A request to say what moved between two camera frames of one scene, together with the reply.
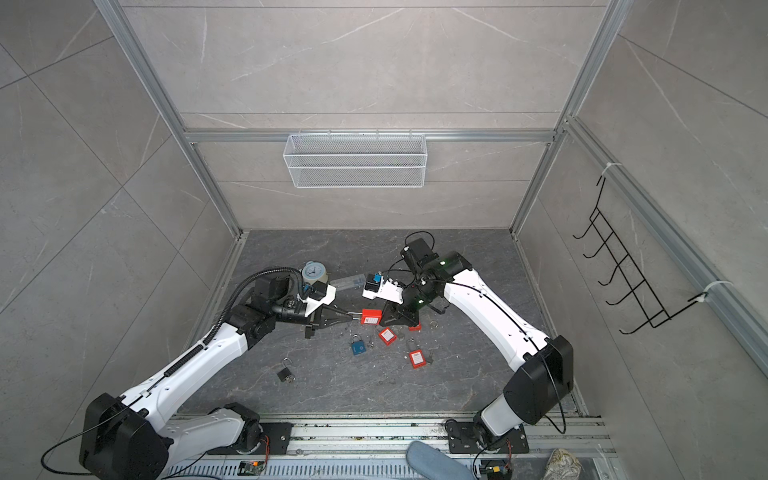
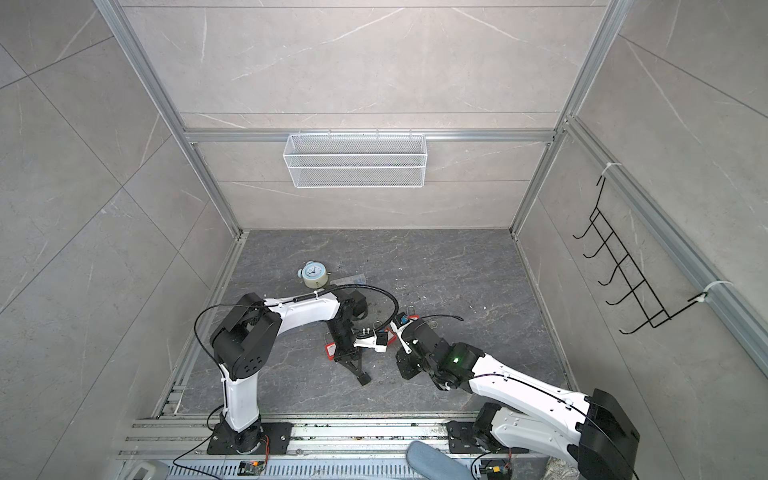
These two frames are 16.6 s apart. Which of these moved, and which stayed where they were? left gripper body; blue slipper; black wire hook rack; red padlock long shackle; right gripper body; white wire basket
Moved: right gripper body; left gripper body; red padlock long shackle
Stayed: blue slipper; black wire hook rack; white wire basket
